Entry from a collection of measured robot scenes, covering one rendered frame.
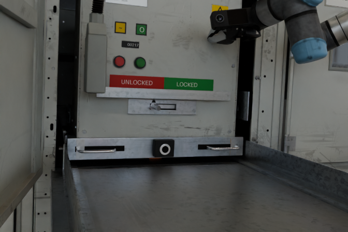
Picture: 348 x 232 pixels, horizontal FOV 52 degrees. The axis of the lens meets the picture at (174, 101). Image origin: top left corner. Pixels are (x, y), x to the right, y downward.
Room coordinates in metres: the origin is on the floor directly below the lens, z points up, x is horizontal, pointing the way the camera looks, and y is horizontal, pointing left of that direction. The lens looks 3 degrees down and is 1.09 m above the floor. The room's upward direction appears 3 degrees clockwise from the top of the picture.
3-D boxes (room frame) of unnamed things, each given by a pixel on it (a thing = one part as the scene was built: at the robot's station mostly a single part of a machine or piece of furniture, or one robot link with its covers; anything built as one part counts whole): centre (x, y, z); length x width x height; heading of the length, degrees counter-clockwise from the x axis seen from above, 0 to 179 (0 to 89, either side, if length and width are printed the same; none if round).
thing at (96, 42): (0.92, 0.21, 1.14); 0.08 x 0.05 x 0.17; 19
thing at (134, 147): (1.07, 0.04, 0.89); 0.54 x 0.05 x 0.06; 109
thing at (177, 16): (1.05, 0.03, 1.15); 0.48 x 0.01 x 0.48; 109
